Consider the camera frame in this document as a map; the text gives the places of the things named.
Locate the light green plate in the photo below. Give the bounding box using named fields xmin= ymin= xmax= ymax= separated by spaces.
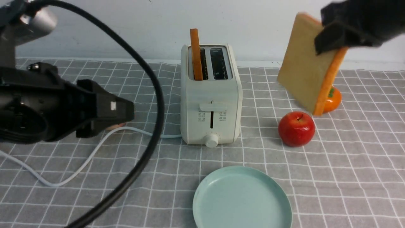
xmin=192 ymin=166 xmax=293 ymax=228

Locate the pink peach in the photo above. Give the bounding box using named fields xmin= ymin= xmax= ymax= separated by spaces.
xmin=105 ymin=123 xmax=126 ymax=131

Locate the toast slice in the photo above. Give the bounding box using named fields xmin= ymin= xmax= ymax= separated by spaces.
xmin=277 ymin=12 xmax=348 ymax=116
xmin=190 ymin=28 xmax=203 ymax=81

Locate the red apple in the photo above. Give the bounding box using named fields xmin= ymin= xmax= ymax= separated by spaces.
xmin=278 ymin=111 xmax=316 ymax=147

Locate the grey checkered tablecloth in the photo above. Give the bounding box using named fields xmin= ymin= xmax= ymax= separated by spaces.
xmin=0 ymin=63 xmax=405 ymax=228

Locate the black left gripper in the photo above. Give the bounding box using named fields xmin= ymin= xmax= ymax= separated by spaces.
xmin=0 ymin=62 xmax=135 ymax=144

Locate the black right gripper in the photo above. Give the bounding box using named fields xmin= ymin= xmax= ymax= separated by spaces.
xmin=314 ymin=0 xmax=405 ymax=55

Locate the orange persimmon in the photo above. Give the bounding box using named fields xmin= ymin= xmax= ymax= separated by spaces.
xmin=323 ymin=86 xmax=342 ymax=113

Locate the black thick cable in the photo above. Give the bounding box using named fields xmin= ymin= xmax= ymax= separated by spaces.
xmin=22 ymin=0 xmax=165 ymax=228

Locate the white toaster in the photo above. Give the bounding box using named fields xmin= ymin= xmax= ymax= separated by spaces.
xmin=180 ymin=44 xmax=243 ymax=148

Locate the white toaster power cord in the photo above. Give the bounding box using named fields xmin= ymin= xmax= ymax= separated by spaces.
xmin=0 ymin=126 xmax=183 ymax=187

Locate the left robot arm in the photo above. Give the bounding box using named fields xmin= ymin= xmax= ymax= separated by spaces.
xmin=1 ymin=0 xmax=164 ymax=147

